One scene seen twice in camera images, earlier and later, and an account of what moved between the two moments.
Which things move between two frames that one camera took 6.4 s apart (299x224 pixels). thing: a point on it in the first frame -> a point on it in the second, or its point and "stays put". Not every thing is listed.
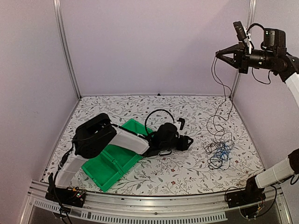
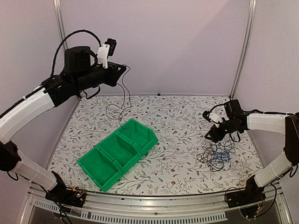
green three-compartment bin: (108, 167) stays put
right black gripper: (241, 61) -> (215, 134)
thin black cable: (224, 104) -> (130, 98)
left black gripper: (183, 145) -> (114, 74)
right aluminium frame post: (250, 24) stays put
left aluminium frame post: (60, 22) stays put
